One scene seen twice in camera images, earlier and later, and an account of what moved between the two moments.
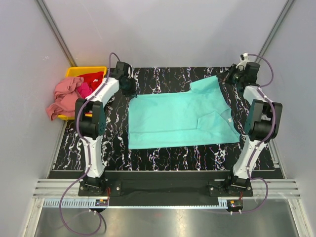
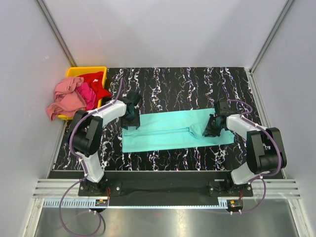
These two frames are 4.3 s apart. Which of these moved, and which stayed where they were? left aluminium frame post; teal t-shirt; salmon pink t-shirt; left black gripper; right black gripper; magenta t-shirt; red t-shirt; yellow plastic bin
Moved: teal t-shirt; left black gripper; right black gripper
Stayed: salmon pink t-shirt; yellow plastic bin; magenta t-shirt; red t-shirt; left aluminium frame post
